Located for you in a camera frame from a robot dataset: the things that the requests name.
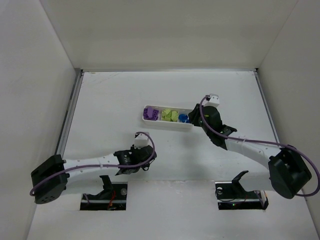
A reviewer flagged blue arch lego piece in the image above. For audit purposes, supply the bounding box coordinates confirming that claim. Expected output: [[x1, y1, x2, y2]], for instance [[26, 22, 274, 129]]
[[178, 114, 189, 123]]

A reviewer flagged green curved lego with studs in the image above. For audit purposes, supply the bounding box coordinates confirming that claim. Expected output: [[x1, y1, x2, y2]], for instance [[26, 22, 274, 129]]
[[172, 110, 179, 122]]

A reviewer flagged purple lego brick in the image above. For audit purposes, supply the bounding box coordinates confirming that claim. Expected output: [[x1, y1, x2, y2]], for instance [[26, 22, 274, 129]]
[[143, 107, 149, 120]]

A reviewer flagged green curved lego piece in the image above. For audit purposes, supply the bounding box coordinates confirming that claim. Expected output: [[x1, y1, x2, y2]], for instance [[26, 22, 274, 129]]
[[166, 112, 176, 122]]

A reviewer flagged green square lego brick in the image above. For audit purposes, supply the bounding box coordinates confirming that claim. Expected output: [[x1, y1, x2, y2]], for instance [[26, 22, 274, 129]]
[[161, 113, 168, 122]]

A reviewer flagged green lego brick with step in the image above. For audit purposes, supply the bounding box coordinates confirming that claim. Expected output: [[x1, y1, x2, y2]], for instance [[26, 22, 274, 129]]
[[162, 108, 172, 116]]

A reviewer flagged purple lego plate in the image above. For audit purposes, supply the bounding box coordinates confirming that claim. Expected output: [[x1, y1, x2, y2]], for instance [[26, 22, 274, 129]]
[[151, 109, 160, 121]]

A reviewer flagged purple oval lego piece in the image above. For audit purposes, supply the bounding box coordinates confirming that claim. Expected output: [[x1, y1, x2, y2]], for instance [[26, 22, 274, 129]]
[[147, 106, 154, 120]]

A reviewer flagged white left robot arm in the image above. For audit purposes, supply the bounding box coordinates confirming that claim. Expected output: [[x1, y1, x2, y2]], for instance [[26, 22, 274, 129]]
[[29, 145, 157, 205]]

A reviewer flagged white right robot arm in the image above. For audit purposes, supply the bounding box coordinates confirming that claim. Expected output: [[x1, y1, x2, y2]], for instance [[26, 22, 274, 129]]
[[188, 104, 312, 199]]

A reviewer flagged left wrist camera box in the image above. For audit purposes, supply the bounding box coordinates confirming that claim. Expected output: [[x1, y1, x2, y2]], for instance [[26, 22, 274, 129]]
[[133, 132, 149, 149]]

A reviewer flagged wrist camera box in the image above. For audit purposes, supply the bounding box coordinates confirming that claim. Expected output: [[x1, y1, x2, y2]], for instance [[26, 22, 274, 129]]
[[204, 93, 220, 108], [133, 132, 149, 149]]

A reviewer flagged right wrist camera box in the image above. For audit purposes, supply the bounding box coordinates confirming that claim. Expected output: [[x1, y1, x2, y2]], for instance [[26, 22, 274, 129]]
[[204, 93, 220, 108]]

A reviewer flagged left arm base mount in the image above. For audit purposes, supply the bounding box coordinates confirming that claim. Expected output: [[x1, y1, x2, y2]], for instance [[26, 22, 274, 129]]
[[79, 175, 128, 211]]

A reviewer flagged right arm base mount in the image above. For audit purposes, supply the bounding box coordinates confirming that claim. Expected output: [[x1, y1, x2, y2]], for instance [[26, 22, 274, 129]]
[[214, 170, 269, 210]]

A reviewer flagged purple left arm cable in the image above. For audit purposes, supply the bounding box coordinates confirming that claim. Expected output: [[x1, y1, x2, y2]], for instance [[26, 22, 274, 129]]
[[29, 131, 158, 196]]

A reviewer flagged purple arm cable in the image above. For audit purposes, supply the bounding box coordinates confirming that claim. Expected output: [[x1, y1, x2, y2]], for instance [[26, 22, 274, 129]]
[[199, 95, 320, 197], [29, 131, 158, 196]]

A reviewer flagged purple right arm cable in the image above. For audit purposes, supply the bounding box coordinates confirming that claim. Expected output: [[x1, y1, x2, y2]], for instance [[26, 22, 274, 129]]
[[199, 95, 320, 197]]

